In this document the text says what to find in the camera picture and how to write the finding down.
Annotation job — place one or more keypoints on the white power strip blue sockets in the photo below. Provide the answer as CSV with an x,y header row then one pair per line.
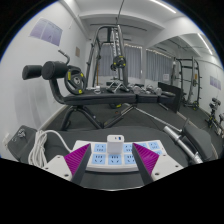
x,y
100,159

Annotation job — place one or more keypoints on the white wall socket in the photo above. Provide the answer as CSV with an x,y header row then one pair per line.
x,y
5,140

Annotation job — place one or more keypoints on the metal key bunch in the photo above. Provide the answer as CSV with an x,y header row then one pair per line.
x,y
21,133

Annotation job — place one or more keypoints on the black upright panel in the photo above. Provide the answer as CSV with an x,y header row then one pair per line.
x,y
170,96

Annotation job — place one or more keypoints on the brown wall board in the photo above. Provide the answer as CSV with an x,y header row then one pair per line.
x,y
77,52

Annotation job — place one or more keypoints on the small purple wall poster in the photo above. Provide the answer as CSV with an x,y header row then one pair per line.
x,y
215,82

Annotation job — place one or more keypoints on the thin silver bar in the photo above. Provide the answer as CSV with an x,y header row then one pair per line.
x,y
156,119

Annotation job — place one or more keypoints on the black weight plate yellow marks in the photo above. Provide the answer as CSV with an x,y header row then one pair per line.
x,y
75,80
119,62

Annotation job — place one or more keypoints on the black squat rack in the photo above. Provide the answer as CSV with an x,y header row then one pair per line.
x,y
192,80

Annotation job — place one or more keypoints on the grey window curtain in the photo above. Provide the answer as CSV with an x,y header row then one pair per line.
x,y
133,61
159,66

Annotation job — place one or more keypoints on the silver dumbbells group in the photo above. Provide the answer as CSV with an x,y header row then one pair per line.
x,y
146,90

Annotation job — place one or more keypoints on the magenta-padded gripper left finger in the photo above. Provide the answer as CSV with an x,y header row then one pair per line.
x,y
77,159

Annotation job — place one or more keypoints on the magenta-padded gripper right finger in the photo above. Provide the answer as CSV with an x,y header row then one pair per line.
x,y
146,159

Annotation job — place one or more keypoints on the black square pad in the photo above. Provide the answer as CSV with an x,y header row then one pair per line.
x,y
18,146

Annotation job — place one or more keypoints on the black weight bench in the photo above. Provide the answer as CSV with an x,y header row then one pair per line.
x,y
100,99

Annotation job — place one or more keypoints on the black padded seat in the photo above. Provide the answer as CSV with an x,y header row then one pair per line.
x,y
201,141

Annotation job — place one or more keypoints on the silver barbell sleeve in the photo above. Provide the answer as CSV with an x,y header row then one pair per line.
x,y
181,142

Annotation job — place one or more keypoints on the long ceiling light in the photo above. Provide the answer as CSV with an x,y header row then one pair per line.
x,y
205,43
163,6

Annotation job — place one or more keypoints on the white block charger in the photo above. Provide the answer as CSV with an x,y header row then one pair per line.
x,y
115,145

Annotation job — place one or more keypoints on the black exercise machines group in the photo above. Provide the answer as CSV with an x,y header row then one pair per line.
x,y
215,115

